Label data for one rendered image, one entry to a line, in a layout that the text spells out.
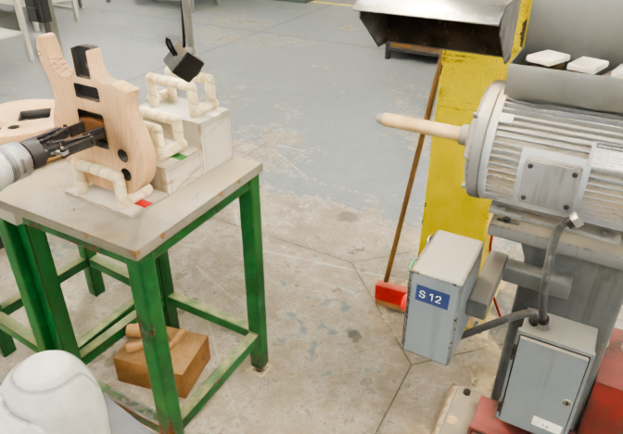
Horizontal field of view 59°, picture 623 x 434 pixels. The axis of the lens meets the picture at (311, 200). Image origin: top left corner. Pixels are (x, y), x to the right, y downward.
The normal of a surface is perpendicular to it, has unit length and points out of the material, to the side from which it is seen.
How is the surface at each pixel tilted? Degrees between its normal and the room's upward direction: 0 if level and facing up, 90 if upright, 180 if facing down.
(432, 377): 0
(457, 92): 90
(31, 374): 10
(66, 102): 89
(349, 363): 0
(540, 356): 90
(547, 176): 90
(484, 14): 38
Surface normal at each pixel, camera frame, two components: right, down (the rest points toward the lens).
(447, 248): 0.00, -0.87
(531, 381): -0.48, 0.44
